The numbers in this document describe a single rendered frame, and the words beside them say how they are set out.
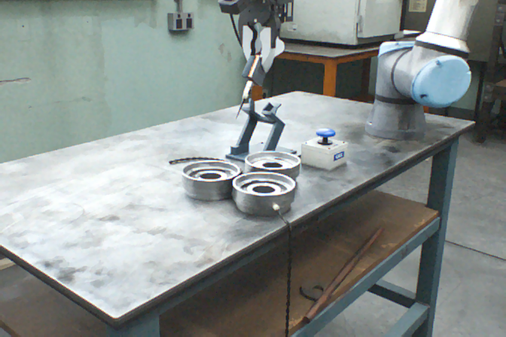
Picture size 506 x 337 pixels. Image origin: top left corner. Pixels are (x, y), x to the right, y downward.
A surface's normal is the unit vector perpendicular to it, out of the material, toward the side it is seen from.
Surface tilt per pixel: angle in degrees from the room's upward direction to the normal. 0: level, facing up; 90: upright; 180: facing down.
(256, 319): 0
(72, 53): 90
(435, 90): 97
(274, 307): 0
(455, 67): 97
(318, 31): 90
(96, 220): 0
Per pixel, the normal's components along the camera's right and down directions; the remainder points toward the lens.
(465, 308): 0.02, -0.95
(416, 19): -0.64, 0.22
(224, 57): 0.77, 0.21
